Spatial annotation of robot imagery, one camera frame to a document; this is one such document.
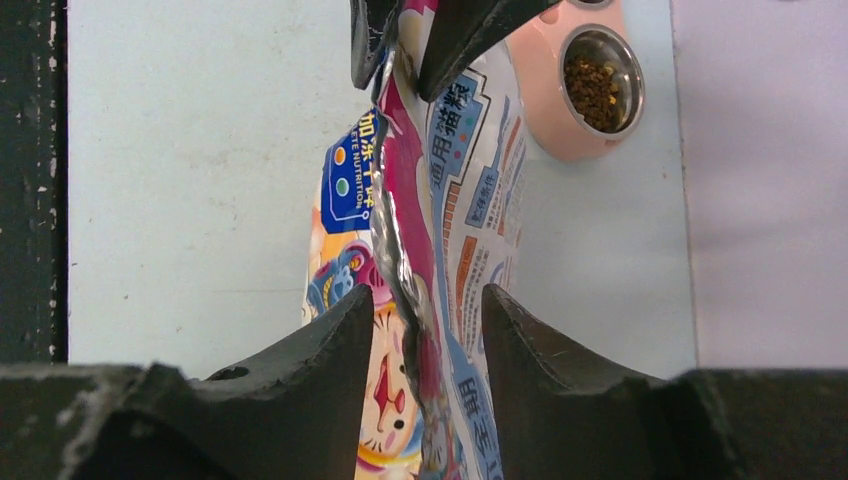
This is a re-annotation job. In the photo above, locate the pink double pet feeder base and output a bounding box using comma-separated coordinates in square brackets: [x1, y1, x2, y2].
[507, 1, 636, 162]

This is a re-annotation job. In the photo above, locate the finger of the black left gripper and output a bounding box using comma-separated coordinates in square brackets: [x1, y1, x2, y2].
[417, 0, 558, 102]
[349, 0, 404, 90]

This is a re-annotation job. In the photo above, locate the colourful cat food bag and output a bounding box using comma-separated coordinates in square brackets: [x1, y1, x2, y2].
[303, 1, 527, 479]

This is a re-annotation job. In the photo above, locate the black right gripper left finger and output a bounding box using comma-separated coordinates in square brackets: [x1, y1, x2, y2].
[1, 286, 374, 479]

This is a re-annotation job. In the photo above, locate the right steel bowl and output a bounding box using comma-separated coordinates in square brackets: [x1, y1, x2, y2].
[560, 23, 645, 141]

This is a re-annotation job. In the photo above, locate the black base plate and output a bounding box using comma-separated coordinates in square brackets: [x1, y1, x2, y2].
[1, 1, 69, 363]

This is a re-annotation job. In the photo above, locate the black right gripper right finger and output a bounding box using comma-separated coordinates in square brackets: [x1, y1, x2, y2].
[482, 285, 847, 479]

